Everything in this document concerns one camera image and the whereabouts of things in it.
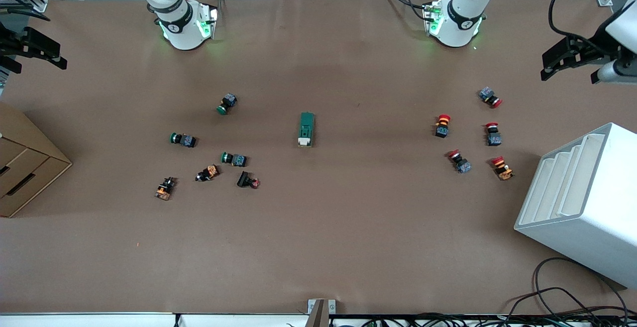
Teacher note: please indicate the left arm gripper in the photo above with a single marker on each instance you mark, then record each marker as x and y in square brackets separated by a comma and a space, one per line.
[595, 49]

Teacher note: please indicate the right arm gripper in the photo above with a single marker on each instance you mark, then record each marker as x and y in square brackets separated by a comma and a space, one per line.
[11, 44]

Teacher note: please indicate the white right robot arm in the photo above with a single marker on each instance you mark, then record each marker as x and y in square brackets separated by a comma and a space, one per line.
[184, 28]

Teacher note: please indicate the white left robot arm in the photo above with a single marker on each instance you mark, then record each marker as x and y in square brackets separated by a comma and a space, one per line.
[460, 18]

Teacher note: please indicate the red mushroom button grey block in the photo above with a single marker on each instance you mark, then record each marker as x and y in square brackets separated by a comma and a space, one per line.
[487, 94]
[493, 139]
[463, 165]

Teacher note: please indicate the brown cardboard box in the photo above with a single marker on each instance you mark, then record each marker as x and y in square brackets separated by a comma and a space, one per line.
[25, 167]

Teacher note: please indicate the red mushroom button orange block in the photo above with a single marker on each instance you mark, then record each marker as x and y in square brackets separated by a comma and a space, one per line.
[502, 170]

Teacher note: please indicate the white slotted storage rack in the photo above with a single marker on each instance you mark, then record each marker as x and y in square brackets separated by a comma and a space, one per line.
[592, 217]

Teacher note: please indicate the red mushroom button black block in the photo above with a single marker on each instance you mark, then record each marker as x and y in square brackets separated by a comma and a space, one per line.
[442, 129]

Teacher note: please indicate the green push button grey block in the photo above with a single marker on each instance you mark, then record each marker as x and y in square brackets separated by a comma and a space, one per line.
[186, 141]
[228, 102]
[238, 160]

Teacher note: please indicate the black push button orange block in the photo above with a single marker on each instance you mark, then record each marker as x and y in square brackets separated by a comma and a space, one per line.
[164, 190]
[209, 172]

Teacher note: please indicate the black push button red block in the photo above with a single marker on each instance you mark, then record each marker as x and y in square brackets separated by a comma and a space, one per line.
[245, 179]

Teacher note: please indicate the white table edge rail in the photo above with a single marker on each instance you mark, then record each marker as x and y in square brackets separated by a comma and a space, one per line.
[99, 321]

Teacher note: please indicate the metal table edge bracket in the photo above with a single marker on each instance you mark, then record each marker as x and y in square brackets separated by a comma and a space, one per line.
[314, 306]

